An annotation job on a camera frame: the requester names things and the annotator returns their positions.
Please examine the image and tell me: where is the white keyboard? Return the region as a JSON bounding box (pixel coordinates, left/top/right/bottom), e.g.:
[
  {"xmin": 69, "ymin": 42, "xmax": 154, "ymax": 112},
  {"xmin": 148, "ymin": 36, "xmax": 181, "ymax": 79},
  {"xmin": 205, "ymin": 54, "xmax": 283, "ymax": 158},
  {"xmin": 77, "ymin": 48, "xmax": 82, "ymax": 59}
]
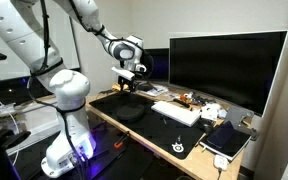
[{"xmin": 150, "ymin": 100, "xmax": 202, "ymax": 128}]

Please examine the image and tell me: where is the dark blue phone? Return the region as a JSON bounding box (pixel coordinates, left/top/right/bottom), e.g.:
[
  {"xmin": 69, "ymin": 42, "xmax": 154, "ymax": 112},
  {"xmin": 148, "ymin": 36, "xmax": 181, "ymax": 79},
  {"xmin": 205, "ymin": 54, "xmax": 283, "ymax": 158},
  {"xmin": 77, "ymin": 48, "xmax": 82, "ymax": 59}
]
[{"xmin": 206, "ymin": 120, "xmax": 236, "ymax": 150}]

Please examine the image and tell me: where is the black electronics box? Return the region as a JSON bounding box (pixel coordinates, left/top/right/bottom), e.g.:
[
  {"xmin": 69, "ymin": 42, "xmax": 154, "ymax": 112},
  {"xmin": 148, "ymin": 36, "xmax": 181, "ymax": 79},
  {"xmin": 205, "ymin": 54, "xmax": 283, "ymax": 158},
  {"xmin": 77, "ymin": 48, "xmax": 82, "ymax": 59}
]
[{"xmin": 0, "ymin": 74, "xmax": 52, "ymax": 111}]

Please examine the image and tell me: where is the black pouch on papers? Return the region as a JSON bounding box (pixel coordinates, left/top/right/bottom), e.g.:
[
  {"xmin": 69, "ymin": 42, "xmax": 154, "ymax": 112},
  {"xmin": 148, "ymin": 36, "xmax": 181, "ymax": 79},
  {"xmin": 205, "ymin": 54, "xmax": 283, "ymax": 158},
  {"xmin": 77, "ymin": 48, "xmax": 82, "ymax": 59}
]
[{"xmin": 137, "ymin": 81, "xmax": 156, "ymax": 92}]

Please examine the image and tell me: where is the black remote control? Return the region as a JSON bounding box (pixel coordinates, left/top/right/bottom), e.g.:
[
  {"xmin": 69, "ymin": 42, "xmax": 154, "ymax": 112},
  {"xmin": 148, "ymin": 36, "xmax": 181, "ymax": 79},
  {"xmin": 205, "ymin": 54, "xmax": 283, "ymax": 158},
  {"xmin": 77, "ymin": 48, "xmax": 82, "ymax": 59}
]
[{"xmin": 172, "ymin": 97, "xmax": 192, "ymax": 109}]

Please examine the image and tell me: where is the black desk mat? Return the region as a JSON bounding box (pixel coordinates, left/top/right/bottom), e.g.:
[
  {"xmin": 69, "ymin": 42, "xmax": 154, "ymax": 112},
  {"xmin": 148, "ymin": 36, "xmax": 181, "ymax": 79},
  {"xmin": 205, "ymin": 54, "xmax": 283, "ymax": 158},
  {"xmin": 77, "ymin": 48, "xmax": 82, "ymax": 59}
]
[{"xmin": 88, "ymin": 90, "xmax": 206, "ymax": 161}]

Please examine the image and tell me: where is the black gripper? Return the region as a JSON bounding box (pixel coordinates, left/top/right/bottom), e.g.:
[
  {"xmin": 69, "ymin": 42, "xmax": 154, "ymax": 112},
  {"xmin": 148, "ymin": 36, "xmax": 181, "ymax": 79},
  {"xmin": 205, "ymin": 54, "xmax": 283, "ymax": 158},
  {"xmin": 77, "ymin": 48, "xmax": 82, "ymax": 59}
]
[{"xmin": 117, "ymin": 75, "xmax": 139, "ymax": 94}]

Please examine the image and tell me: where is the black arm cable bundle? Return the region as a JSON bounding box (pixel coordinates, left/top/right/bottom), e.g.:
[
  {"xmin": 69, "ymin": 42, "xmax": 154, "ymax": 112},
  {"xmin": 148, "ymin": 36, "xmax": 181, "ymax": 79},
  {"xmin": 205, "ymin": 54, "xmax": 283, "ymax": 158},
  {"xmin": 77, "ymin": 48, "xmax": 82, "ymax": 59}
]
[{"xmin": 27, "ymin": 0, "xmax": 155, "ymax": 180}]

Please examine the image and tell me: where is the orange cloth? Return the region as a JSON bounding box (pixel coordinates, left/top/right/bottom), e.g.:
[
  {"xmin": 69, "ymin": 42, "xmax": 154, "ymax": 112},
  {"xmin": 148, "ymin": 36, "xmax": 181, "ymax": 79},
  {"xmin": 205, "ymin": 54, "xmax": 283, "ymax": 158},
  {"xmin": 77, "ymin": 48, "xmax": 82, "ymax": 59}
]
[{"xmin": 111, "ymin": 83, "xmax": 130, "ymax": 92}]

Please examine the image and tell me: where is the flat black monitor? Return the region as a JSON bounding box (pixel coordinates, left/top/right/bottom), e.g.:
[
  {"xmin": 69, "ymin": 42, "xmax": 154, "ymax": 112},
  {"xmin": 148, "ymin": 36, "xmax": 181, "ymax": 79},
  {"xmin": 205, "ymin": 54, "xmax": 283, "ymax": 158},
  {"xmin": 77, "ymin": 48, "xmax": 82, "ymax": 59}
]
[{"xmin": 143, "ymin": 47, "xmax": 170, "ymax": 83}]

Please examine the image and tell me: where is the white loose cable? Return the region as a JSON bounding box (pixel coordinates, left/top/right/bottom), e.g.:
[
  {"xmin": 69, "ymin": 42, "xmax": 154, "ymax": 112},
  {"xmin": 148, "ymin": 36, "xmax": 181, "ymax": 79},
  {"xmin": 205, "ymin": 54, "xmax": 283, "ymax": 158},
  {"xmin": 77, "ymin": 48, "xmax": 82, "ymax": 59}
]
[{"xmin": 0, "ymin": 79, "xmax": 21, "ymax": 168}]

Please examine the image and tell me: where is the orange-handled black clamp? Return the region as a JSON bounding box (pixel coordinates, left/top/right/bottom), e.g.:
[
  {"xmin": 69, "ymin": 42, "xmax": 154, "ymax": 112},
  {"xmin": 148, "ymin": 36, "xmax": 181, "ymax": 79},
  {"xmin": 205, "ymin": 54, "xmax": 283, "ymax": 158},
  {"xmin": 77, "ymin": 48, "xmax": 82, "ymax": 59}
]
[{"xmin": 113, "ymin": 130, "xmax": 131, "ymax": 150}]

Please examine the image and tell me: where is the small white adapter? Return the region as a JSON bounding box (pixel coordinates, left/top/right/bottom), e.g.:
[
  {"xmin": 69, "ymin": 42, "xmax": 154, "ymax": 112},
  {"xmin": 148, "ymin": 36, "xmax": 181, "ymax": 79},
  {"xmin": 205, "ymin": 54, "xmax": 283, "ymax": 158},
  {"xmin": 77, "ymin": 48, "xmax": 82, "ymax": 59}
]
[{"xmin": 213, "ymin": 154, "xmax": 229, "ymax": 173}]

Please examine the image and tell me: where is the curved white-framed monitor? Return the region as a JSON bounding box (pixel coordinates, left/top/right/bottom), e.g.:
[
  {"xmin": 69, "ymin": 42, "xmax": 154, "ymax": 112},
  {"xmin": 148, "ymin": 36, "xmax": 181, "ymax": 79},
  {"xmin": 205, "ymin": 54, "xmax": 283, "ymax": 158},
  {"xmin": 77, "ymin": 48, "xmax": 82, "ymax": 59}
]
[{"xmin": 168, "ymin": 30, "xmax": 288, "ymax": 133}]

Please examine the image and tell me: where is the small orange gadget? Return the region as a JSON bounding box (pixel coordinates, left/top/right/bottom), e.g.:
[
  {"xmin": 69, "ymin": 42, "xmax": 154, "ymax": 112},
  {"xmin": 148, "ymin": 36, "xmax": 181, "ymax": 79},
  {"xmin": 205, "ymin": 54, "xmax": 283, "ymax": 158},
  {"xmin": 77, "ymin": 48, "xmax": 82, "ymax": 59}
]
[{"xmin": 179, "ymin": 91, "xmax": 194, "ymax": 103}]

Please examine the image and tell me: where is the white-edged black tablet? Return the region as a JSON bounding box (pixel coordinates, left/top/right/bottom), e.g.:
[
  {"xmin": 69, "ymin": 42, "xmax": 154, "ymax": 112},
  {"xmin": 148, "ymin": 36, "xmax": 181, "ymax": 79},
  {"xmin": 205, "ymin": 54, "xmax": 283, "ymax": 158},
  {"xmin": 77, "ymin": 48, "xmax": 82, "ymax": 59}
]
[{"xmin": 198, "ymin": 128, "xmax": 253, "ymax": 163}]

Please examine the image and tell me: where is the stack of white papers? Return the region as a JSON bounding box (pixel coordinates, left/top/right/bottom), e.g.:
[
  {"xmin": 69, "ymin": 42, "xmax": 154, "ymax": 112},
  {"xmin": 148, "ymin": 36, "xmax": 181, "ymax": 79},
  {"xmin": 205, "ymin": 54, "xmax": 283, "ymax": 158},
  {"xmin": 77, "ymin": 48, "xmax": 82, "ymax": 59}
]
[{"xmin": 135, "ymin": 83, "xmax": 169, "ymax": 98}]

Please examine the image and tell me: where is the black computer mouse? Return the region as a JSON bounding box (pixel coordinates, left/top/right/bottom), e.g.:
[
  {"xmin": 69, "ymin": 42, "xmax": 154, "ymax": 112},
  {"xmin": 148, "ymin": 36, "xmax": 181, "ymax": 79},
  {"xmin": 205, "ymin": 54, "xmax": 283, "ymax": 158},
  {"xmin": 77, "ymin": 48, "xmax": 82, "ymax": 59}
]
[{"xmin": 198, "ymin": 118, "xmax": 216, "ymax": 135}]

